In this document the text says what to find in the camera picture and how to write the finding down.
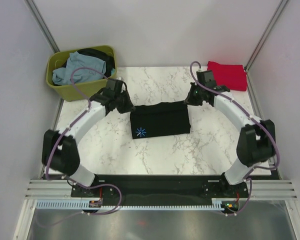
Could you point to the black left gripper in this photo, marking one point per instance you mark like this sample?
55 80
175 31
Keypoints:
129 107

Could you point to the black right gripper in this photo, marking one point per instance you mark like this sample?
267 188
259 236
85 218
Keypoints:
191 101

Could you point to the black t shirt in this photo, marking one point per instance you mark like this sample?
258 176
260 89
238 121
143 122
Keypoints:
160 120

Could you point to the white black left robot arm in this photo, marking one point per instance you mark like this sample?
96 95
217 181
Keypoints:
60 147

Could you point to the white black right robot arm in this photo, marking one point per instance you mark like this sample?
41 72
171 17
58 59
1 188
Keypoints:
256 142

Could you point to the olive green plastic bin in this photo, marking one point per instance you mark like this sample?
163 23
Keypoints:
68 92

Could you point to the black garment in bin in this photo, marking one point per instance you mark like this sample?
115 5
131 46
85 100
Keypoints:
97 54

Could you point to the folded red t shirt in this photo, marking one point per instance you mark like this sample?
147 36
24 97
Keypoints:
233 77

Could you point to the light blue t shirt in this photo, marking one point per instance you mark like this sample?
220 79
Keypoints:
82 68

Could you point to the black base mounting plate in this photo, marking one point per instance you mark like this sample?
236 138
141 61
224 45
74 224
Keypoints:
162 190

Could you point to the aluminium front rail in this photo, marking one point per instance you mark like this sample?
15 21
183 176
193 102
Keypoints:
48 190

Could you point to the slotted cable duct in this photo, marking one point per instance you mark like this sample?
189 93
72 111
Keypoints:
91 205

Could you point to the left aluminium corner post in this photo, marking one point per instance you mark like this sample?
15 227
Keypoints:
42 25

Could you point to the aluminium corner post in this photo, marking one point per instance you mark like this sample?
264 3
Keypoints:
266 33
42 25

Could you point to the right aluminium corner post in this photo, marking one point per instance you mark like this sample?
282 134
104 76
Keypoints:
266 33

